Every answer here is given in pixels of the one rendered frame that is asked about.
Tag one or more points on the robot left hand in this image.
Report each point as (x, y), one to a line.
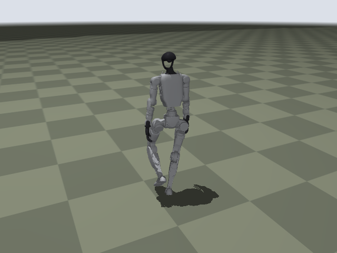
(147, 130)

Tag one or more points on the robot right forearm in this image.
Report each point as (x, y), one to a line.
(186, 109)

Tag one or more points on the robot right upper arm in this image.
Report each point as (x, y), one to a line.
(186, 88)

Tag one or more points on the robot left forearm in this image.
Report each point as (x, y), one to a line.
(150, 109)

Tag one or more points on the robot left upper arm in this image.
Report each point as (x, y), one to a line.
(153, 89)

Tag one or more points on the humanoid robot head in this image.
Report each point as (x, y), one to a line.
(169, 57)

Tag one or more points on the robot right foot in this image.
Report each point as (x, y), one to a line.
(168, 191)

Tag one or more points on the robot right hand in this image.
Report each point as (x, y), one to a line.
(187, 119)

